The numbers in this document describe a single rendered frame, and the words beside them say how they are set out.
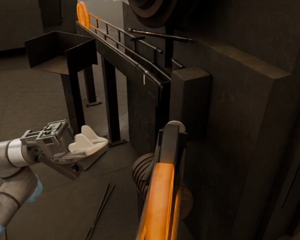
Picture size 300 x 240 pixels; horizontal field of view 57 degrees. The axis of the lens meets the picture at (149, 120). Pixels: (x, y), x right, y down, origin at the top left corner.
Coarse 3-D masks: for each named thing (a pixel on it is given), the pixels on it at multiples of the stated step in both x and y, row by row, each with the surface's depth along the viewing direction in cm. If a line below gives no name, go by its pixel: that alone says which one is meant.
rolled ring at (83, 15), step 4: (80, 4) 181; (84, 4) 181; (80, 8) 189; (84, 8) 180; (80, 12) 192; (84, 12) 180; (80, 16) 193; (84, 16) 180; (88, 16) 181; (80, 20) 193; (84, 20) 182; (88, 20) 182; (84, 24) 184; (88, 24) 184; (88, 28) 187
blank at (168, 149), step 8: (168, 128) 62; (176, 128) 62; (168, 136) 60; (176, 136) 60; (168, 144) 59; (176, 144) 59; (160, 152) 58; (168, 152) 58; (176, 152) 68; (160, 160) 58; (168, 160) 58; (176, 160) 69
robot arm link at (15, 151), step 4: (12, 140) 72; (16, 140) 71; (20, 140) 71; (12, 144) 71; (16, 144) 70; (20, 144) 70; (8, 148) 70; (12, 148) 70; (16, 148) 69; (20, 148) 69; (8, 152) 70; (12, 152) 70; (16, 152) 69; (20, 152) 69; (12, 156) 70; (16, 156) 69; (20, 156) 69; (12, 160) 70; (16, 160) 70; (20, 160) 70; (24, 160) 70; (16, 164) 71; (20, 164) 71; (24, 164) 71; (28, 164) 71; (32, 164) 72
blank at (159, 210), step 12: (156, 168) 49; (168, 168) 49; (156, 180) 47; (168, 180) 47; (156, 192) 45; (168, 192) 45; (156, 204) 45; (168, 204) 45; (156, 216) 44; (168, 216) 54; (156, 228) 44; (168, 228) 54
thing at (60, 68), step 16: (64, 32) 142; (32, 48) 135; (48, 48) 144; (64, 48) 148; (80, 48) 127; (32, 64) 138; (48, 64) 140; (64, 64) 138; (80, 64) 130; (96, 64) 142; (64, 80) 141; (80, 96) 149; (80, 112) 153; (80, 128) 156; (80, 160) 167; (96, 160) 168
